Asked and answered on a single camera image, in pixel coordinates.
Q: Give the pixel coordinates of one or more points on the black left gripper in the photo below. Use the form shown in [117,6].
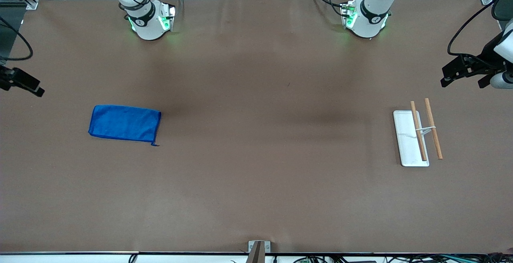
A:
[488,54]

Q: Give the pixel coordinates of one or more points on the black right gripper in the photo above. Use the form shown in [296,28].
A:
[8,77]

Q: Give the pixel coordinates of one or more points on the blue towel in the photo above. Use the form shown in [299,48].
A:
[124,123]

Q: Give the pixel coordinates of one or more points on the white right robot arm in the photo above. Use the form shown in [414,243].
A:
[146,24]

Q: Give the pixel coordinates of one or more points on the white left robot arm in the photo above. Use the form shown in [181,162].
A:
[370,18]

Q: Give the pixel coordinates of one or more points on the wooden rack rod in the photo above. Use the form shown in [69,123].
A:
[434,130]
[418,132]

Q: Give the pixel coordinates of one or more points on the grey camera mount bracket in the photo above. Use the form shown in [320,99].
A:
[258,251]

